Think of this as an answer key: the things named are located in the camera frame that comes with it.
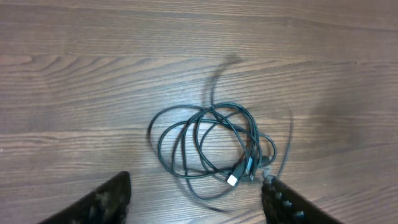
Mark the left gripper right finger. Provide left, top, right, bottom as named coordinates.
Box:
left=261, top=175, right=341, bottom=224

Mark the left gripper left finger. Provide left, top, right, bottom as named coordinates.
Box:
left=40, top=171, right=131, bottom=224

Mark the black usb cable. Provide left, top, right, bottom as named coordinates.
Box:
left=183, top=54, right=277, bottom=183
left=147, top=104, right=249, bottom=200
left=261, top=105, right=295, bottom=183

